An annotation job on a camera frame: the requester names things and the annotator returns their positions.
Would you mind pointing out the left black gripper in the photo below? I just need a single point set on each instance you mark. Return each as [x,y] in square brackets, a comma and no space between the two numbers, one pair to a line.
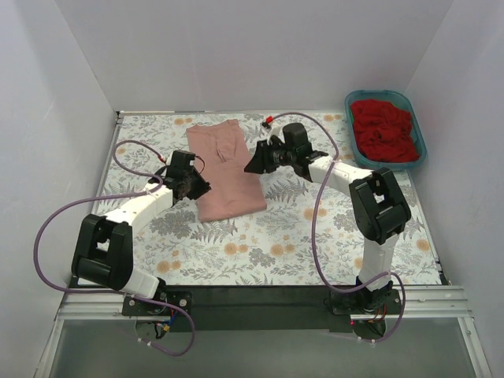
[190,183]

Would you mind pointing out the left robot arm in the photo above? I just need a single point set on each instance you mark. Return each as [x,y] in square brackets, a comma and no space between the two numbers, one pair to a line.
[105,245]

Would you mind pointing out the aluminium frame rail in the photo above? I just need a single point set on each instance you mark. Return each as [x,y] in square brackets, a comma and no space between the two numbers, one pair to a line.
[103,336]

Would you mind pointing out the red t shirt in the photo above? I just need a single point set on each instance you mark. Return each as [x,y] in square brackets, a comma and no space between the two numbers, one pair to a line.
[382,131]

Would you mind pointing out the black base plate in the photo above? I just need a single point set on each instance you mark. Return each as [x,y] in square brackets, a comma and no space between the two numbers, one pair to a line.
[260,308]

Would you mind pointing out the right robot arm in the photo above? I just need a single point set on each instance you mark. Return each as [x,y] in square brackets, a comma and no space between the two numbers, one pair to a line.
[379,206]

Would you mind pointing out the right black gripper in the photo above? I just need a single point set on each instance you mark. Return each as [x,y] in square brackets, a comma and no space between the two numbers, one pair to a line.
[266,156]

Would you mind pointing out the pink t shirt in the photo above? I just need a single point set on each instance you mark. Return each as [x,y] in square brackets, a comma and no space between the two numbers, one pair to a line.
[233,192]

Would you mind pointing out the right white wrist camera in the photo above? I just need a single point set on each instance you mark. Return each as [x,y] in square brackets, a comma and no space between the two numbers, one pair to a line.
[272,130]

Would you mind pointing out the teal plastic basket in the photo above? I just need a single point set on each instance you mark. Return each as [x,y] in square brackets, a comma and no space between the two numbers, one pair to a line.
[400,101]

